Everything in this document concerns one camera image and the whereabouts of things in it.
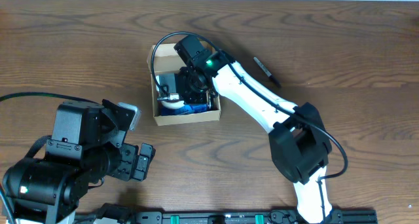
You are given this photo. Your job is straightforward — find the white masking tape roll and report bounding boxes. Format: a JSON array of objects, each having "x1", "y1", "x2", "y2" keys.
[{"x1": 158, "y1": 98, "x2": 185, "y2": 109}]

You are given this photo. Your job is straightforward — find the blue plastic case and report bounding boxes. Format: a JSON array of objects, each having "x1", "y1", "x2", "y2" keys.
[{"x1": 160, "y1": 104, "x2": 208, "y2": 116}]

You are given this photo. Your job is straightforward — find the cardboard box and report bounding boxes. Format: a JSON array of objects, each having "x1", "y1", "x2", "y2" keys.
[{"x1": 151, "y1": 43, "x2": 221, "y2": 126}]

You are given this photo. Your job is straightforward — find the black and white marker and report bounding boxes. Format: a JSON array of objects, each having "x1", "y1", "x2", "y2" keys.
[{"x1": 253, "y1": 57, "x2": 282, "y2": 88}]

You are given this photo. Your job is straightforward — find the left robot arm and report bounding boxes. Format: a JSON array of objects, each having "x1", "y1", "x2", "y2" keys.
[{"x1": 2, "y1": 100, "x2": 155, "y2": 223}]

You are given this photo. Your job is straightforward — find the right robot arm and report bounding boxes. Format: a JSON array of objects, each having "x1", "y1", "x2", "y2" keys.
[{"x1": 174, "y1": 35, "x2": 332, "y2": 223}]

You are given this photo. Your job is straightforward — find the green left clamp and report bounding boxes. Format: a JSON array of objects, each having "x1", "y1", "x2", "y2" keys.
[{"x1": 170, "y1": 215, "x2": 180, "y2": 224}]

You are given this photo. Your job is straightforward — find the green clamp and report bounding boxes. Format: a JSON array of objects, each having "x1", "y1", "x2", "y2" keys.
[
  {"x1": 170, "y1": 215, "x2": 180, "y2": 224},
  {"x1": 255, "y1": 214, "x2": 264, "y2": 224}
]

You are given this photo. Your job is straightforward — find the green right clamp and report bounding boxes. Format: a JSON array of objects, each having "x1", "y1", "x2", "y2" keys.
[{"x1": 255, "y1": 214, "x2": 264, "y2": 224}]

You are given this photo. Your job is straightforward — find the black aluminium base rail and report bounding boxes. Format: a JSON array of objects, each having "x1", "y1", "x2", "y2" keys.
[{"x1": 74, "y1": 210, "x2": 378, "y2": 224}]

